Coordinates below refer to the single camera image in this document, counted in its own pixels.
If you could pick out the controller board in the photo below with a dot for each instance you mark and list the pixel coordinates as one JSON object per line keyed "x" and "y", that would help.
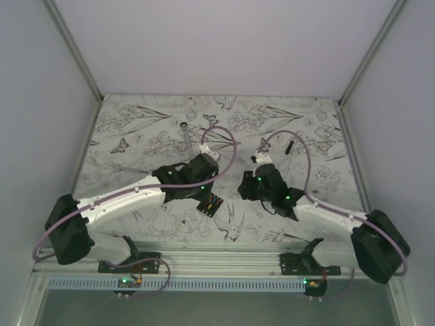
{"x": 315, "y": 288}
{"x": 129, "y": 282}

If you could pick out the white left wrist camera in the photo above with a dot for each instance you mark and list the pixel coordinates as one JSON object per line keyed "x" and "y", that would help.
{"x": 206, "y": 150}

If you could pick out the right aluminium frame post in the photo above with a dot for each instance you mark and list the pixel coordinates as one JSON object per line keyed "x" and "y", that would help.
{"x": 373, "y": 49}

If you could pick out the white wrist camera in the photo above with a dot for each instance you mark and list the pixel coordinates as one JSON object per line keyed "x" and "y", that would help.
{"x": 206, "y": 150}
{"x": 260, "y": 158}

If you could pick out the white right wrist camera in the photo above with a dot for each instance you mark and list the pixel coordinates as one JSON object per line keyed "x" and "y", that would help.
{"x": 260, "y": 158}

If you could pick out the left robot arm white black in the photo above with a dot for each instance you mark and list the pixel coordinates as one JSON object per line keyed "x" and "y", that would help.
{"x": 75, "y": 227}

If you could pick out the white slotted cable duct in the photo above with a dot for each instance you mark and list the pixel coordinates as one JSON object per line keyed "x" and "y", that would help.
{"x": 181, "y": 284}

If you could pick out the silver combination wrench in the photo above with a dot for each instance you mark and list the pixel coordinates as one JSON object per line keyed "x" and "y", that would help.
{"x": 184, "y": 129}

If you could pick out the black cylindrical pen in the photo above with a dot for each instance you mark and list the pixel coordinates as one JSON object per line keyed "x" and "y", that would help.
{"x": 289, "y": 147}

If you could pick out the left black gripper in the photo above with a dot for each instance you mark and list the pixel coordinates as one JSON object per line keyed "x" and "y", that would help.
{"x": 202, "y": 195}

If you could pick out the right controller board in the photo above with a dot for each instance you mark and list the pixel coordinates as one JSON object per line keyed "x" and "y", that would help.
{"x": 315, "y": 288}

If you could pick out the left controller board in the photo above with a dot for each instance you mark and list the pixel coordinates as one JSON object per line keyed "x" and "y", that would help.
{"x": 129, "y": 282}

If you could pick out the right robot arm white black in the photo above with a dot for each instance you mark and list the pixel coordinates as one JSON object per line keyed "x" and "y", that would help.
{"x": 367, "y": 241}

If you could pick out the black fuse box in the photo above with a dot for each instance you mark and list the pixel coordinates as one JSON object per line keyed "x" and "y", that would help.
{"x": 202, "y": 206}

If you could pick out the aluminium mounting rail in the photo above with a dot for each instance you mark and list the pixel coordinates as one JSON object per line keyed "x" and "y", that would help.
{"x": 203, "y": 259}

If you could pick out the aluminium frame post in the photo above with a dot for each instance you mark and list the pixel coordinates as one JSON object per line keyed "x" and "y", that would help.
{"x": 67, "y": 37}
{"x": 373, "y": 49}

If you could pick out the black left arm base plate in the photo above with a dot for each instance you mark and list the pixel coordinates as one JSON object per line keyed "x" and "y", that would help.
{"x": 145, "y": 263}

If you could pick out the left aluminium frame post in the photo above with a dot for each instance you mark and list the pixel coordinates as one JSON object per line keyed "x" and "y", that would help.
{"x": 67, "y": 37}

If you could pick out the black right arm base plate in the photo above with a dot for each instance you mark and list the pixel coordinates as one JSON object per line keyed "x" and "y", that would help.
{"x": 293, "y": 264}

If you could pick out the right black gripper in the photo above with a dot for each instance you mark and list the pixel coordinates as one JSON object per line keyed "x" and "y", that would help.
{"x": 245, "y": 188}

